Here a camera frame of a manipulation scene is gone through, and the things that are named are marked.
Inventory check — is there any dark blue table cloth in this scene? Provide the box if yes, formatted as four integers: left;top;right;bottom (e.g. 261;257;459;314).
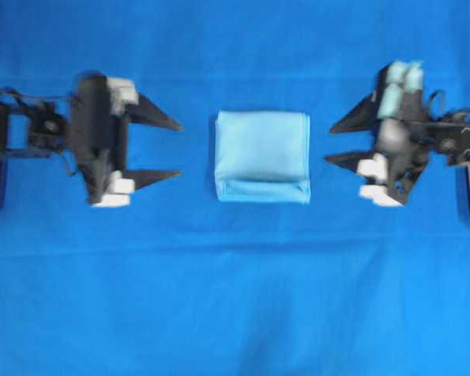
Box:
0;1;470;375

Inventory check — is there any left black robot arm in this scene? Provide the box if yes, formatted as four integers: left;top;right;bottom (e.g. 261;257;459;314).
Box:
0;72;183;210

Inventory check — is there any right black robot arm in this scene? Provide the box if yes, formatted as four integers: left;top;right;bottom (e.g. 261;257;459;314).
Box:
324;61;470;207

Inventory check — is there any light blue towel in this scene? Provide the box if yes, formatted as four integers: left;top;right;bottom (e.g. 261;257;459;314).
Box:
214;110;311;204

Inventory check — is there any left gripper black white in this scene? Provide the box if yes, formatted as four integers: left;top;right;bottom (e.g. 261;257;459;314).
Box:
68;73;183;208

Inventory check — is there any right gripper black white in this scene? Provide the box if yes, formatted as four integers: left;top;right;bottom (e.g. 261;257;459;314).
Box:
324;60;428;207

